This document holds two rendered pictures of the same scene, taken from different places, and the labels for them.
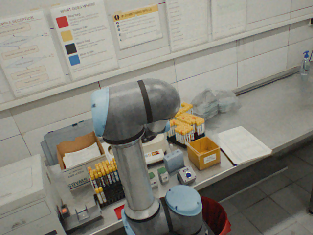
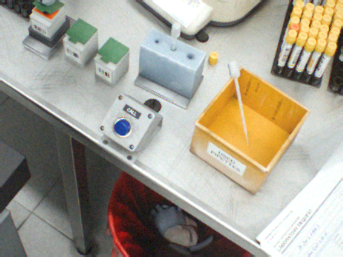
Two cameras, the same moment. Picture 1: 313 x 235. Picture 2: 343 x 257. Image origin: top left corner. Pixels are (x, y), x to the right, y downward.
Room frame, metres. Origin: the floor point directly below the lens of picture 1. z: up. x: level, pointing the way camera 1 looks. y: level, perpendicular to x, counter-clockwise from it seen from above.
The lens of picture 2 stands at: (0.69, -0.49, 1.88)
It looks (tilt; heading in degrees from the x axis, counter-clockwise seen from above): 63 degrees down; 44
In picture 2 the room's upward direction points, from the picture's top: 10 degrees clockwise
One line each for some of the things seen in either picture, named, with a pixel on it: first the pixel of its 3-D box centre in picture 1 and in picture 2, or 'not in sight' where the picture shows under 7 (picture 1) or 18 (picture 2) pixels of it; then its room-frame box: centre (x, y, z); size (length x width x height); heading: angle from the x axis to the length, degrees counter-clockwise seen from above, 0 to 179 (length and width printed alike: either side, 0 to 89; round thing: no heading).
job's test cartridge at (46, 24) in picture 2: not in sight; (48, 20); (1.00, 0.14, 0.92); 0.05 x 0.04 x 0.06; 21
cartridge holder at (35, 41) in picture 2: not in sight; (49, 30); (1.00, 0.14, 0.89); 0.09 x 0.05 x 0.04; 22
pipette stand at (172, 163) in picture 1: (173, 161); (171, 66); (1.11, -0.05, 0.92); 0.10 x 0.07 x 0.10; 116
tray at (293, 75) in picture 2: (180, 139); (305, 39); (1.37, -0.13, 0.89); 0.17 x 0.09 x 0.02; 36
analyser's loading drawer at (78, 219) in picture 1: (78, 217); not in sight; (0.86, 0.43, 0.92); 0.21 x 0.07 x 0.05; 109
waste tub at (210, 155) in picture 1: (203, 152); (247, 131); (1.14, -0.22, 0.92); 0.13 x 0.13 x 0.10; 17
